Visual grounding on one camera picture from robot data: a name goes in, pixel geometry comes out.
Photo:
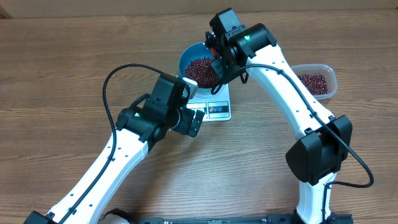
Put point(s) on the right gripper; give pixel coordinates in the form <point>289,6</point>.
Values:
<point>223,70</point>

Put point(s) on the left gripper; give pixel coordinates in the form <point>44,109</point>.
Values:
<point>188,115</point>

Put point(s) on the red scoop blue handle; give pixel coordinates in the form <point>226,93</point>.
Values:
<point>213,53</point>

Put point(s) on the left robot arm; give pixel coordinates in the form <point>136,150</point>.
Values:
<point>139,126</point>

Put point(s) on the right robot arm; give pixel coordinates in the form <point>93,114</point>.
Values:
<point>321,138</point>

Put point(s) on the red beans in bowl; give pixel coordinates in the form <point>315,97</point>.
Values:
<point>200,70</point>

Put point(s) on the white digital kitchen scale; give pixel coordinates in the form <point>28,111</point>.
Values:
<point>215,107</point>

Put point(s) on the blue bowl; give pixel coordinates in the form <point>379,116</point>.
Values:
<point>194,51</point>

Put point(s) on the clear plastic container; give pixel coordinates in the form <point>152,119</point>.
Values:
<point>315,69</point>

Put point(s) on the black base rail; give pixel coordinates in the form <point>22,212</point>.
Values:
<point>217,220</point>

